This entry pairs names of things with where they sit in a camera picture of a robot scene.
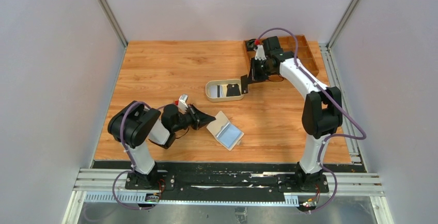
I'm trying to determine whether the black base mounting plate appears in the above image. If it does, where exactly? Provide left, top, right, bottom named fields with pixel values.
left=124, top=162, right=334, bottom=202

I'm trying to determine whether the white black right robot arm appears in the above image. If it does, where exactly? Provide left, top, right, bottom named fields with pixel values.
left=241, top=36, right=343, bottom=191

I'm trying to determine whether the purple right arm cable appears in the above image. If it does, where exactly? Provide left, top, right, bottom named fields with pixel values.
left=255, top=27, right=367, bottom=214

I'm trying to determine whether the wooden compartment organizer box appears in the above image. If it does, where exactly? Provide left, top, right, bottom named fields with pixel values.
left=242, top=35, right=319, bottom=76

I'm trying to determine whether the white leather card holder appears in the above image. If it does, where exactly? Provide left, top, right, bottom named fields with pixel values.
left=207, top=111, right=244, bottom=151

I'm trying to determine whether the cream oval plastic tray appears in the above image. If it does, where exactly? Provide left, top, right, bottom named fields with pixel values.
left=205, top=79, right=244, bottom=103

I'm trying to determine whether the black VIP card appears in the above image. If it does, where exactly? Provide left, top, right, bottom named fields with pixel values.
left=226, top=84, right=241, bottom=97

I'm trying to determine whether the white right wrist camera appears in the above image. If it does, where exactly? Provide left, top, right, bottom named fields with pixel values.
left=254, top=44, right=267, bottom=61

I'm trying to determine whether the white credit card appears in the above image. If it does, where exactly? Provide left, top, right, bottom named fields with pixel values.
left=209, top=85, right=226, bottom=99

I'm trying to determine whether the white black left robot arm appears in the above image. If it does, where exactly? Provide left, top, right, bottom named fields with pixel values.
left=107, top=101, right=216, bottom=189

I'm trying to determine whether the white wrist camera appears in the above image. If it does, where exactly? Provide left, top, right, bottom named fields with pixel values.
left=254, top=44, right=267, bottom=61
left=177, top=94, right=189, bottom=114

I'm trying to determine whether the aluminium rail frame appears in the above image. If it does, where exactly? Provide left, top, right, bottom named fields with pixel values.
left=63, top=41, right=391, bottom=223

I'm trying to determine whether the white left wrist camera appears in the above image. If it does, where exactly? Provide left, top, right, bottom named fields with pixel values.
left=177, top=94, right=189, bottom=114

